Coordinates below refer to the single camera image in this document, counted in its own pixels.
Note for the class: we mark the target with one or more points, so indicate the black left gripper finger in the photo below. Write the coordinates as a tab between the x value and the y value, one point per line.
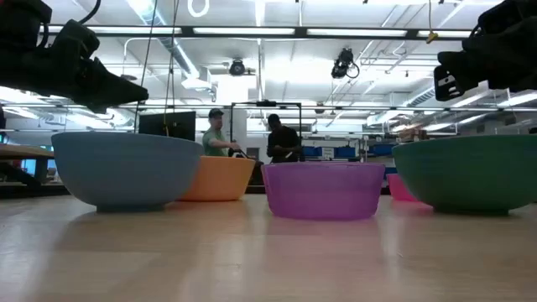
113	90

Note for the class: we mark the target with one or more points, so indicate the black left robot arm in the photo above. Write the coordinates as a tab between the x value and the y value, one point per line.
19	19

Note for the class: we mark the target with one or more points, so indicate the blue storage bin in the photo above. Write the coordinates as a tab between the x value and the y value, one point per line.
310	152
382	149

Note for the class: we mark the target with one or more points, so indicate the green plastic bowl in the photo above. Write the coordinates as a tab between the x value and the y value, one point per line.
470	172

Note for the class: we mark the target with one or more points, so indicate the person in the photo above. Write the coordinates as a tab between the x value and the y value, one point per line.
214	140
283	142

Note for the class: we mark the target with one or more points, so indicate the yellow hanging hook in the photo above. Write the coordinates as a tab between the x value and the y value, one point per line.
431	37

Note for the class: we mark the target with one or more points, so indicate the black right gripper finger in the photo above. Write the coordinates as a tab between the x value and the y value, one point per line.
449	77

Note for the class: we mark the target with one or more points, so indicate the black monitor screen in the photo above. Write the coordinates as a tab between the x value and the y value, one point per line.
168	125

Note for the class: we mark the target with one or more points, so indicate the purple translucent plastic bowl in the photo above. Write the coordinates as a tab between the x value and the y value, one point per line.
323	191

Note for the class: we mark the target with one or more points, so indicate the small pink plastic bowl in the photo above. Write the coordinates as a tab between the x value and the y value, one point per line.
398	189

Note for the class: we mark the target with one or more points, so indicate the orange plastic bowl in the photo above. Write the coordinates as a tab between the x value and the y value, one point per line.
222	178

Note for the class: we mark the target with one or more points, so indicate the wooden workbench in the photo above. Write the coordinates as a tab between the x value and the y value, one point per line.
25	152

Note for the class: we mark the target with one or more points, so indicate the black overhead frame bar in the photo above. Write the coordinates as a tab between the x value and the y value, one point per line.
243	31

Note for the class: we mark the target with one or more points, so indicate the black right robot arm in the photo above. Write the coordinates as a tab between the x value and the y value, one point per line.
509	12

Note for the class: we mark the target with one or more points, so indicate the blue plastic bowl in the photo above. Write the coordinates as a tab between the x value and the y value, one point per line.
126	168

